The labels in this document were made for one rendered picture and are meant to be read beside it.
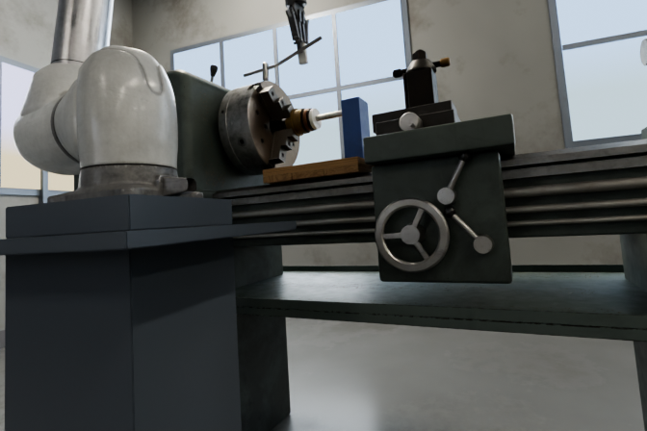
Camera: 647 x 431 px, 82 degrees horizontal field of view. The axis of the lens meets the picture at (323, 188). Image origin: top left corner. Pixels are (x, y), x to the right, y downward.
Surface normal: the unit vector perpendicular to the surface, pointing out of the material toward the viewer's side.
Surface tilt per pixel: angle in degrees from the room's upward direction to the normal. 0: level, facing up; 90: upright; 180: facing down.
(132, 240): 90
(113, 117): 90
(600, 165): 90
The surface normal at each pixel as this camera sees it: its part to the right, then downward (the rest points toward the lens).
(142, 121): 0.64, -0.10
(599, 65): -0.33, -0.06
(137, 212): 0.94, -0.09
